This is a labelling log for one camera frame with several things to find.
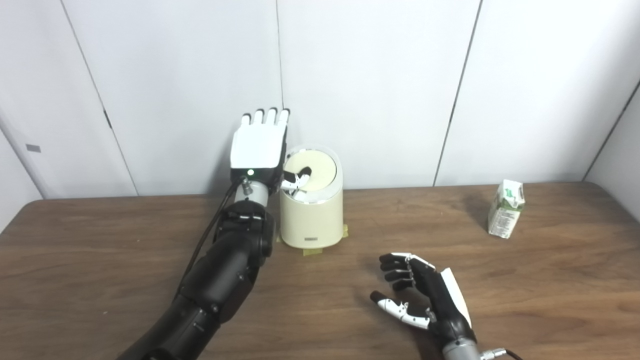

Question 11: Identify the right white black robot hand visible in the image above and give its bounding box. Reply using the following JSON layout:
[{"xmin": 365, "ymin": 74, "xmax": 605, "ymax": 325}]
[{"xmin": 370, "ymin": 252, "xmax": 476, "ymax": 346}]

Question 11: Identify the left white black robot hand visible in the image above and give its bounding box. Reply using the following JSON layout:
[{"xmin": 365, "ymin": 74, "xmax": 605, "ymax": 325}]
[{"xmin": 229, "ymin": 107, "xmax": 313, "ymax": 197}]

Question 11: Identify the round cream bin lid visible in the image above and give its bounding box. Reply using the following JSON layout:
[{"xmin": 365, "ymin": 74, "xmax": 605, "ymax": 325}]
[{"xmin": 283, "ymin": 150, "xmax": 337, "ymax": 192}]

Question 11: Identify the cream-colored bin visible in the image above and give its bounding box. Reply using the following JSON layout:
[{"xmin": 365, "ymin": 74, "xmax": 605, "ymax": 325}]
[{"xmin": 279, "ymin": 145, "xmax": 344, "ymax": 249}]

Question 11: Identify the green white milk carton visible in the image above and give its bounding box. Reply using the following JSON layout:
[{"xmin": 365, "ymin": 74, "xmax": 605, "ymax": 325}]
[{"xmin": 487, "ymin": 179, "xmax": 526, "ymax": 239}]

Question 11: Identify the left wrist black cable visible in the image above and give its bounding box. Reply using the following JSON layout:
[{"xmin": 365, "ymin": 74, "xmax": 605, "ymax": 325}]
[{"xmin": 177, "ymin": 175, "xmax": 248, "ymax": 301}]

